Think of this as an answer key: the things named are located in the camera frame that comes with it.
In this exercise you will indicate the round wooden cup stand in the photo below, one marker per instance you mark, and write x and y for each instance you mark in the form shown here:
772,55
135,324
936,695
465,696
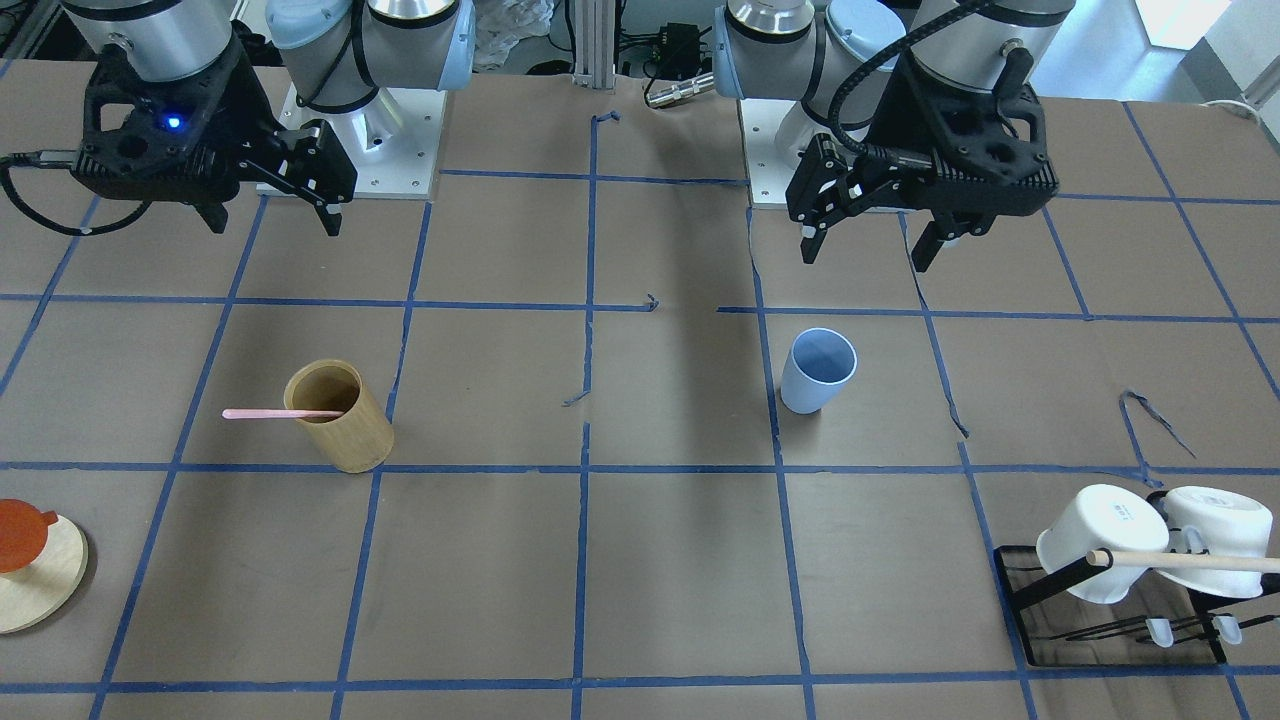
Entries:
32,594

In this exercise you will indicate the pink chopstick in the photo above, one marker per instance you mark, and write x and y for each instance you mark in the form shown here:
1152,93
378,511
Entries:
262,413

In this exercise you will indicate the orange cup on stand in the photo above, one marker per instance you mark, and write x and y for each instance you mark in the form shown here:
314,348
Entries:
25,530

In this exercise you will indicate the aluminium frame post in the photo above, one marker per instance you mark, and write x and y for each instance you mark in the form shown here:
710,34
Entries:
595,25

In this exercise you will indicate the light blue plastic cup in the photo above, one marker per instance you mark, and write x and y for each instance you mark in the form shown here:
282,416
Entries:
820,362

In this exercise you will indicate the black wire mug rack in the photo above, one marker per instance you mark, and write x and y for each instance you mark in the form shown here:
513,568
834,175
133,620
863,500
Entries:
1113,609

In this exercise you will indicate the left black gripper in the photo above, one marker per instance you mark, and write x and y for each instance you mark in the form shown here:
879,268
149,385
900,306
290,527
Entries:
912,112

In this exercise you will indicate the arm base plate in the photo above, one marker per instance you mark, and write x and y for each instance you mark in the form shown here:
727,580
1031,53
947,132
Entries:
774,132
393,142

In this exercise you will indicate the black power box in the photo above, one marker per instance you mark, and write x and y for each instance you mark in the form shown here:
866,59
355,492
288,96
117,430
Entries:
677,52

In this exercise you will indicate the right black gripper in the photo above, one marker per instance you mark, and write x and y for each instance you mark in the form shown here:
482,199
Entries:
247,112

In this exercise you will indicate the white mug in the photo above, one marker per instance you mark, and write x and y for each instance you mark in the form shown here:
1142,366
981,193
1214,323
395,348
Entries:
1223,523
1101,516

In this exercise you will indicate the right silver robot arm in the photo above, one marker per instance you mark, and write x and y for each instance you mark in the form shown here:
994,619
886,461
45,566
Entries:
339,53

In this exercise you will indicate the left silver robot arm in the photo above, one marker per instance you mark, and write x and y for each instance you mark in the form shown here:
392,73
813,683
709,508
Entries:
837,59

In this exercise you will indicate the silver metal connector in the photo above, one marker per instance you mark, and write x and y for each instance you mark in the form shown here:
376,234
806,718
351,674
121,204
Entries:
680,91

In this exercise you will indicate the bamboo cylinder holder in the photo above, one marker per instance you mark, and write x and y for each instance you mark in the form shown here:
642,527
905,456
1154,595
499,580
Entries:
359,437

